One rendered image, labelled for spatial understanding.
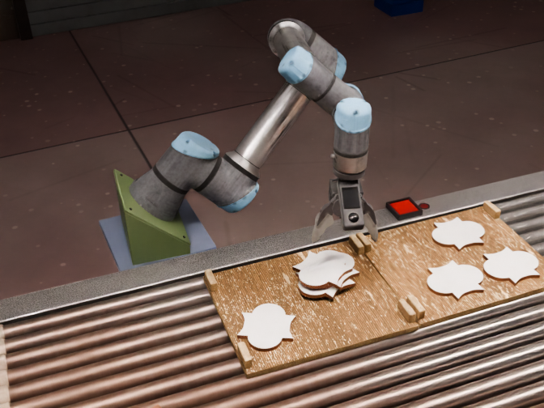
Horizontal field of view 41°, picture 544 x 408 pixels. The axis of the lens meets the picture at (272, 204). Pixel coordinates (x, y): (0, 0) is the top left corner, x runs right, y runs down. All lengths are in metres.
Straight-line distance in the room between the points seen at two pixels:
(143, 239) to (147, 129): 2.62
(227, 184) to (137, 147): 2.41
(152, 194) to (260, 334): 0.54
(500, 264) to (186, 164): 0.84
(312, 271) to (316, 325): 0.14
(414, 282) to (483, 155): 2.52
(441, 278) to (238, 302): 0.49
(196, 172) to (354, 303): 0.56
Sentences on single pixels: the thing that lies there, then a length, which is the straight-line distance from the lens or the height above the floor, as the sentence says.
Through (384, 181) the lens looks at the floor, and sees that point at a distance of 3.94.
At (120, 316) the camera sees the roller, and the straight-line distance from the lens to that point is 1.78.
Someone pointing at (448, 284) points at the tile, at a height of 0.95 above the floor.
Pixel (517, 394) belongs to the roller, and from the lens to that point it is 1.63.
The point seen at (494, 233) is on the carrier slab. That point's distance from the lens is 2.02.
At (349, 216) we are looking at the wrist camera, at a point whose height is 1.19.
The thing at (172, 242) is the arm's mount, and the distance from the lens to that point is 1.98.
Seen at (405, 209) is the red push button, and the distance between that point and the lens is 2.08.
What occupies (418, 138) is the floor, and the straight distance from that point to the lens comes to 4.39.
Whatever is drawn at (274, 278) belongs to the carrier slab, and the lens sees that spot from 1.81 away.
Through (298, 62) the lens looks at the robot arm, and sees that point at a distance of 1.58.
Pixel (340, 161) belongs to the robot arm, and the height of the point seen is 1.28.
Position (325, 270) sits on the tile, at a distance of 1.76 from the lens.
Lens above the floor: 2.09
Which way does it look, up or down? 34 degrees down
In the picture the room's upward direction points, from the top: 2 degrees counter-clockwise
